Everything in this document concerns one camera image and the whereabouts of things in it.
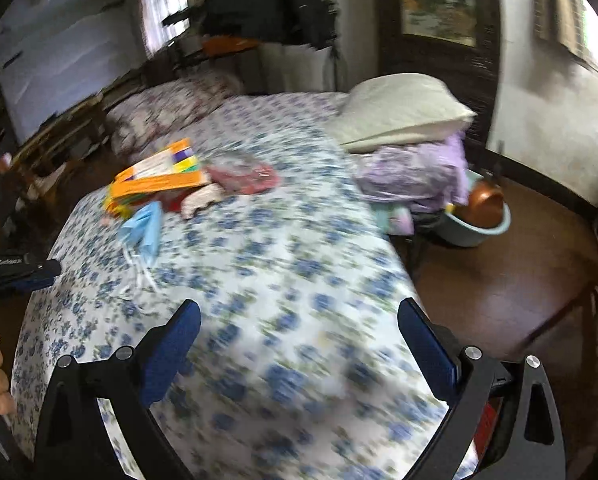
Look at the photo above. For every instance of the orange chair seat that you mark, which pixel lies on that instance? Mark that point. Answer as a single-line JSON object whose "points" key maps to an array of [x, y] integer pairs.
{"points": [[229, 46]]}

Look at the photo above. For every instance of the folded floral quilt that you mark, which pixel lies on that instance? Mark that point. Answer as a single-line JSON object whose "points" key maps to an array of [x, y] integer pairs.
{"points": [[164, 110]]}

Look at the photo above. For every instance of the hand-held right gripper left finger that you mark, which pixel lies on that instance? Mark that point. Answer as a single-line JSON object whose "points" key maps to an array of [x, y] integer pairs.
{"points": [[171, 355]]}

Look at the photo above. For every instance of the black folding stool frame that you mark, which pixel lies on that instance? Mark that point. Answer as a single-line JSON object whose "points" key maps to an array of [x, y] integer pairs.
{"points": [[416, 252]]}

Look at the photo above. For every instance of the white quilted pillow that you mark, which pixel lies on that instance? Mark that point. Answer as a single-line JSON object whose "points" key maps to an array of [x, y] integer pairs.
{"points": [[404, 110]]}

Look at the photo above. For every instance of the orange cardboard box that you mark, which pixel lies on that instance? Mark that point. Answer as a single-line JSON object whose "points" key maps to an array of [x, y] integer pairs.
{"points": [[164, 182]]}

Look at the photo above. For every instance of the purple floral bed sheet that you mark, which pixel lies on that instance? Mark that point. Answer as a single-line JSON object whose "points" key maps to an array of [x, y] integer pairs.
{"points": [[279, 110]]}

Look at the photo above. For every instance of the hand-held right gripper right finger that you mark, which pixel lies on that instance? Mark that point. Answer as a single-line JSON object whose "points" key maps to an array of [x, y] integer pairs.
{"points": [[429, 355]]}

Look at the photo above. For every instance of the purple cloth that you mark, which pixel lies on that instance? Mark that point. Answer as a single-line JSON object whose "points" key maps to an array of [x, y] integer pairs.
{"points": [[414, 175]]}

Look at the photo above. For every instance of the light blue basin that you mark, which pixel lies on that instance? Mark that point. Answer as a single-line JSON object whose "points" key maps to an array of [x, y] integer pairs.
{"points": [[469, 235]]}

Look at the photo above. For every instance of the framed landscape painting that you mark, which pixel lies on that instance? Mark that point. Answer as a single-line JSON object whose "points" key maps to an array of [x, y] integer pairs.
{"points": [[439, 5]]}

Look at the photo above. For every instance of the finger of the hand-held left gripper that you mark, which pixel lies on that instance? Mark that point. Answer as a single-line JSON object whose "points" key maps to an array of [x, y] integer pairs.
{"points": [[24, 275]]}

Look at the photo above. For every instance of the red plastic basket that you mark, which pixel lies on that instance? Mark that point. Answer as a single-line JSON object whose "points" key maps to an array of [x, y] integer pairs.
{"points": [[486, 425]]}

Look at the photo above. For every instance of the teal and pink cloth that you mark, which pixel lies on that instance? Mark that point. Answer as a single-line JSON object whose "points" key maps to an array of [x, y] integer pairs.
{"points": [[394, 220]]}

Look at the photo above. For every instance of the wooden bench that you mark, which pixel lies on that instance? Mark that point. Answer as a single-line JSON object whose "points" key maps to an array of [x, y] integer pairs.
{"points": [[54, 135]]}

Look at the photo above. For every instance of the orange pot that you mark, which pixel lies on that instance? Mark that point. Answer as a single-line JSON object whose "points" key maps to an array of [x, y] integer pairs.
{"points": [[486, 202]]}

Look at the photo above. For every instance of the red snack wrapper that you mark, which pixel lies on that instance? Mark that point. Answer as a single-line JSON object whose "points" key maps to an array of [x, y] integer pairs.
{"points": [[176, 205]]}

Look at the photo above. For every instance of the white wall sheet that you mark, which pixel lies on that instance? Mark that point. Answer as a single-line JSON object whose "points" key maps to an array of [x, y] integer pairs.
{"points": [[69, 60]]}

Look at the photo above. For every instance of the blue face mask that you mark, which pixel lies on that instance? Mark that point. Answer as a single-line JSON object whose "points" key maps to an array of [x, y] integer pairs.
{"points": [[144, 230]]}

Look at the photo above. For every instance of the blue floral bed sheet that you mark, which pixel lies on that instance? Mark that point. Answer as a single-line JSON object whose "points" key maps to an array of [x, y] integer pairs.
{"points": [[289, 270]]}

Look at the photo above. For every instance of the black jacket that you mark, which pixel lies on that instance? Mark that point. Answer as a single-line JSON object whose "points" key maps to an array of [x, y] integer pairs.
{"points": [[264, 0]]}

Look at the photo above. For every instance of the white floral cup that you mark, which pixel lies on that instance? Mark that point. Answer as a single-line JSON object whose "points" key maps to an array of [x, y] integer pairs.
{"points": [[201, 200]]}

